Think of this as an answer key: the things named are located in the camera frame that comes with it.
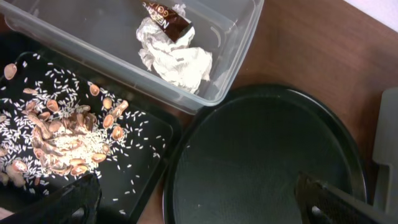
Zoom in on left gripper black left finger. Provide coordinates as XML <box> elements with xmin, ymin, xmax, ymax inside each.
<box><xmin>1</xmin><ymin>174</ymin><xmax>102</xmax><ymax>224</ymax></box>

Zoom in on round black serving tray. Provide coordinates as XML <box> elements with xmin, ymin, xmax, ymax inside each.
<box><xmin>164</xmin><ymin>85</ymin><xmax>368</xmax><ymax>223</ymax></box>

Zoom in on white napkin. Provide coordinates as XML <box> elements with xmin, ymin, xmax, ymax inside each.
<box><xmin>136</xmin><ymin>4</ymin><xmax>213</xmax><ymax>93</ymax></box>

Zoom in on black rectangular tray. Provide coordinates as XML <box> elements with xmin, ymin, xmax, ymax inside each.
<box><xmin>1</xmin><ymin>52</ymin><xmax>174</xmax><ymax>222</ymax></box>

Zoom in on grey dishwasher rack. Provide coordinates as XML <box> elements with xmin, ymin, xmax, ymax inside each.
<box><xmin>373</xmin><ymin>88</ymin><xmax>397</xmax><ymax>218</ymax></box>

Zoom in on clear plastic waste bin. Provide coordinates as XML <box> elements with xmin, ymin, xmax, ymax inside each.
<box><xmin>1</xmin><ymin>0</ymin><xmax>264</xmax><ymax>114</ymax></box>

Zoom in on gold snack wrapper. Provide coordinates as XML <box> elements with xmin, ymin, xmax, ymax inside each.
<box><xmin>141</xmin><ymin>0</ymin><xmax>193</xmax><ymax>42</ymax></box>

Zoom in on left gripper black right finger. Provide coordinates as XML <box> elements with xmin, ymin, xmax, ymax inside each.
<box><xmin>294</xmin><ymin>172</ymin><xmax>397</xmax><ymax>224</ymax></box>

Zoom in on food scraps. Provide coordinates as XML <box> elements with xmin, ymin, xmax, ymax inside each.
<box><xmin>0</xmin><ymin>52</ymin><xmax>167</xmax><ymax>215</ymax></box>

